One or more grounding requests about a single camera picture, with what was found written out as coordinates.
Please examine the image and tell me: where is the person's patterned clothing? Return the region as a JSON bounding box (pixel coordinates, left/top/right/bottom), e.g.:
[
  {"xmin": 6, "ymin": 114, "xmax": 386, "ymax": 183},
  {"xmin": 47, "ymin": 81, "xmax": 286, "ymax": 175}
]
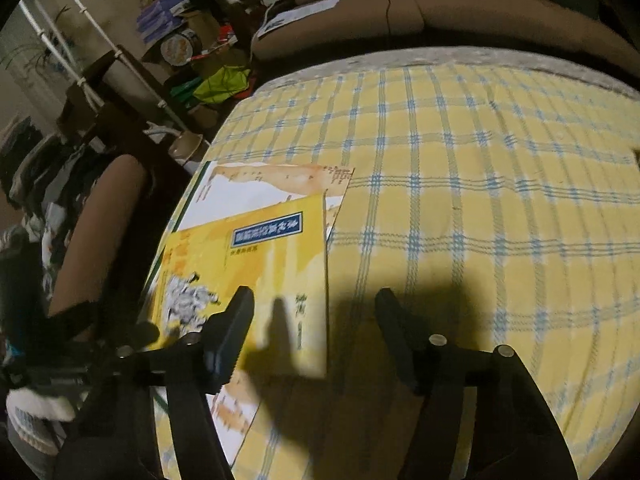
[{"xmin": 0, "ymin": 132, "xmax": 116, "ymax": 311}]

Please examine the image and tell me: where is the stack of purple boxes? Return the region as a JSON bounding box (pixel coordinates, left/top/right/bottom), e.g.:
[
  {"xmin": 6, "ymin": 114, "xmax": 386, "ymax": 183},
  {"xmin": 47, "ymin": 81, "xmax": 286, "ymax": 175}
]
[{"xmin": 136, "ymin": 0, "xmax": 187, "ymax": 43}]

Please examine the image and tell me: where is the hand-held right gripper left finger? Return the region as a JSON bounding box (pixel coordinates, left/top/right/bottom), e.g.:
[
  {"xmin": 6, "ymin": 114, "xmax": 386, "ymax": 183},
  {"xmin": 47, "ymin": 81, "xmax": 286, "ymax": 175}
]
[{"xmin": 56, "ymin": 285, "xmax": 256, "ymax": 480}]

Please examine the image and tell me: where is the dark wooden chair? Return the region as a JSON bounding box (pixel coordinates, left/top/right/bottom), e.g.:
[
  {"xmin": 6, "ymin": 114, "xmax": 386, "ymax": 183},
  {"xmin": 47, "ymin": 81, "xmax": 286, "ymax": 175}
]
[{"xmin": 55, "ymin": 51, "xmax": 193, "ymax": 211}]

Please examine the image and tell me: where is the white clothes rack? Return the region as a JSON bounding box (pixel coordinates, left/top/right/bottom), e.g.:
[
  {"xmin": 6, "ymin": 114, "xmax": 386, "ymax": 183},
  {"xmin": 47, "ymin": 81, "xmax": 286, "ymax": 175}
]
[{"xmin": 19, "ymin": 0, "xmax": 187, "ymax": 133}]

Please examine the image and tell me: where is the beige sofa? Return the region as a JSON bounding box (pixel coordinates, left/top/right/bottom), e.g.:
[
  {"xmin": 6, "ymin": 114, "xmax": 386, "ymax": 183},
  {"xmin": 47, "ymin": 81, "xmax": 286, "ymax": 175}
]
[{"xmin": 250, "ymin": 0, "xmax": 640, "ymax": 63}]

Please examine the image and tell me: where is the yellow plaid cloth desktop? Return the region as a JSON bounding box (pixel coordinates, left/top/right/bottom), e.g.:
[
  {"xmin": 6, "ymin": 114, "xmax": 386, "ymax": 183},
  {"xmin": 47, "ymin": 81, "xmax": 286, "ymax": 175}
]
[{"xmin": 155, "ymin": 46, "xmax": 640, "ymax": 480}]

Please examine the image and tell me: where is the brown cardboard box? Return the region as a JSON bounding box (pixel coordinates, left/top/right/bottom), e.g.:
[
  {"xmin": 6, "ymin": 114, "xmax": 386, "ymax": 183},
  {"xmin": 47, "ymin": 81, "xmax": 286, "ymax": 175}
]
[{"xmin": 186, "ymin": 7, "xmax": 226, "ymax": 56}]

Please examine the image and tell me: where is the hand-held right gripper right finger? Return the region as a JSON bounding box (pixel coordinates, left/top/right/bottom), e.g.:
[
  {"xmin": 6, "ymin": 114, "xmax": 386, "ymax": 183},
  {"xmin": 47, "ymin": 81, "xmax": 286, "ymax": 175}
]
[{"xmin": 374, "ymin": 287, "xmax": 581, "ymax": 480}]

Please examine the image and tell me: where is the white and orange booklet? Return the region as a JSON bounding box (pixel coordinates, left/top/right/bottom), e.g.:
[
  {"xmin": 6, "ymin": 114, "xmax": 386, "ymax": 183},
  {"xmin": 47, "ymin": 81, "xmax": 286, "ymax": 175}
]
[{"xmin": 150, "ymin": 161, "xmax": 356, "ymax": 466}]

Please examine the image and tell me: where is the round printed tin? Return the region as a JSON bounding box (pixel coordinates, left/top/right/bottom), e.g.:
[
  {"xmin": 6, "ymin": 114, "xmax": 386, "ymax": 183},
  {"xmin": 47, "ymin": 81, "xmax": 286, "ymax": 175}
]
[{"xmin": 160, "ymin": 30, "xmax": 198, "ymax": 67}]

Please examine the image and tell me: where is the person's left forearm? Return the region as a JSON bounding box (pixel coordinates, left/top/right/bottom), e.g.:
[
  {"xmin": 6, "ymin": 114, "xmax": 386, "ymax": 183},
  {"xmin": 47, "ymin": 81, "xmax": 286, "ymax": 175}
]
[{"xmin": 47, "ymin": 152, "xmax": 151, "ymax": 333}]

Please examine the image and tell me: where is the neon green bag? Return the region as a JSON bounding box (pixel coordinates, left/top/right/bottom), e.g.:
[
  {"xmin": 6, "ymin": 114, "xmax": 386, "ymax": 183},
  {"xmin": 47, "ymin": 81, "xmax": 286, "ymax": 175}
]
[{"xmin": 192, "ymin": 66, "xmax": 251, "ymax": 106}]

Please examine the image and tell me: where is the beige ceramic pot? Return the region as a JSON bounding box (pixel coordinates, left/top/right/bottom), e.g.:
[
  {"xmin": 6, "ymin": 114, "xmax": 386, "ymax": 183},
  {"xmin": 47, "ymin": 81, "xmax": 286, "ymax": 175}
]
[{"xmin": 169, "ymin": 131, "xmax": 210, "ymax": 163}]

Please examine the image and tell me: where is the yellow book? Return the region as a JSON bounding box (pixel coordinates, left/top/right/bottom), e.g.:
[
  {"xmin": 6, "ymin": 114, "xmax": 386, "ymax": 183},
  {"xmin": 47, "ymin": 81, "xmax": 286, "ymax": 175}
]
[{"xmin": 144, "ymin": 194, "xmax": 328, "ymax": 378}]

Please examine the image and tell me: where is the white paper sheet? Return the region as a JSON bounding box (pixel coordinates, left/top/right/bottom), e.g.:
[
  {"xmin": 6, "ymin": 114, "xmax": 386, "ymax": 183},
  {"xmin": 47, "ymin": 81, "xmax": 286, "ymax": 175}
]
[{"xmin": 256, "ymin": 0, "xmax": 341, "ymax": 38}]

